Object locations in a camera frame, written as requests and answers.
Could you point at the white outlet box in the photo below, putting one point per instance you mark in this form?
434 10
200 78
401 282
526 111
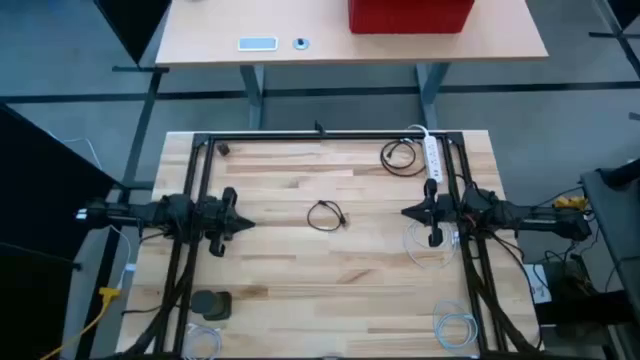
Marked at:
539 290

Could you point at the small black bracket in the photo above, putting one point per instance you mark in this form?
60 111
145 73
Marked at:
320 128

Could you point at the black tower power strip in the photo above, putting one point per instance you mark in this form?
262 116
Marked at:
210 304

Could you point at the light wooden desk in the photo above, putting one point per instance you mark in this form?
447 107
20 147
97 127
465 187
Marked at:
400 47

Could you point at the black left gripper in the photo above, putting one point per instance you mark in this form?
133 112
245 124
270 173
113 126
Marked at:
217 220

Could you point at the red plastic bin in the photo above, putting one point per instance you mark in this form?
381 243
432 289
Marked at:
410 15

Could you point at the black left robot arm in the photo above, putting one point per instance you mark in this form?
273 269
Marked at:
165 215

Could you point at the large black partition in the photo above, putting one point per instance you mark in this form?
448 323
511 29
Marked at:
40 225

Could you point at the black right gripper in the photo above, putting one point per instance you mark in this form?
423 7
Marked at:
442 212

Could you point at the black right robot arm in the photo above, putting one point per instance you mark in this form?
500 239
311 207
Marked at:
500 212

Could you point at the dark grey cart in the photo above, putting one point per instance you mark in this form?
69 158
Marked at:
612 225

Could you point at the small black USB charger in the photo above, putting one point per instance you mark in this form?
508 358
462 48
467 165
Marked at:
223 149

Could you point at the white power strip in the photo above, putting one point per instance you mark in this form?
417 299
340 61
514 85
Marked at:
433 157

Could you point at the yellow plug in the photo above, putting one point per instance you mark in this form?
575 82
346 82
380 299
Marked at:
570 202

